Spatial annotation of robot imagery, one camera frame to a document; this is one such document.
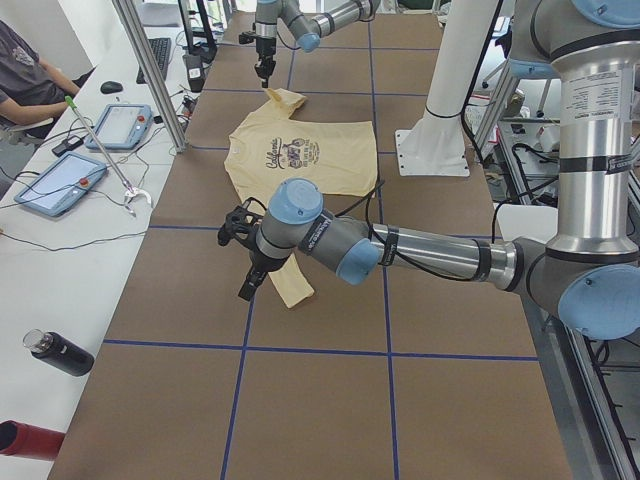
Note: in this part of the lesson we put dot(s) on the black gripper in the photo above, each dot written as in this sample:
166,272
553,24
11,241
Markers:
258,259
264,46

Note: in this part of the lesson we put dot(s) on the cream long-sleeve printed shirt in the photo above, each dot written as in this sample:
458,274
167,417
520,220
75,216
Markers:
290,166

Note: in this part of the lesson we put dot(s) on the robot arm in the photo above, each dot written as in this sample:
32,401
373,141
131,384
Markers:
586,275
307,31

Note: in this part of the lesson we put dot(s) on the black keyboard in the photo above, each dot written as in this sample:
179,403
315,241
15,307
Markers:
161,50

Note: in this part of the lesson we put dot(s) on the far blue teach pendant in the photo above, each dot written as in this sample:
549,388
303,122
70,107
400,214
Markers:
122,126

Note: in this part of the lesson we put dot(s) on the blue teach pendant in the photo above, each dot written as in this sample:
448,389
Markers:
122,126
58,188

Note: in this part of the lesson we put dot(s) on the reacher grabber stick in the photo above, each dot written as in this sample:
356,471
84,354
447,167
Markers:
131,191

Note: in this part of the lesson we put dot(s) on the black computer mouse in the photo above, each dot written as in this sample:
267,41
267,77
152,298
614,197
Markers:
111,87

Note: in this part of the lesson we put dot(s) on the near blue teach pendant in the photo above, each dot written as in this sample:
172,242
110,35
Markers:
58,188

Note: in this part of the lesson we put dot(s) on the black water bottle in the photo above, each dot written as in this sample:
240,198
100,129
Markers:
57,351

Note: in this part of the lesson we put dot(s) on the seated person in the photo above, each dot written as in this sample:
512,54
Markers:
32,89

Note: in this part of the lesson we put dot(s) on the red cylinder bottle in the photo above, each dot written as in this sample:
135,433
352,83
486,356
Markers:
28,441

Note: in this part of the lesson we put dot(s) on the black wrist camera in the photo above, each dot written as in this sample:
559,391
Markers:
247,37
241,224

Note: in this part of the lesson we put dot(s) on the aluminium frame post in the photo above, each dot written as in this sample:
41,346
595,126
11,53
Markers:
134,29

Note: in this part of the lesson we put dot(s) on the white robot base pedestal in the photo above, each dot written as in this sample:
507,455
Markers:
435,145

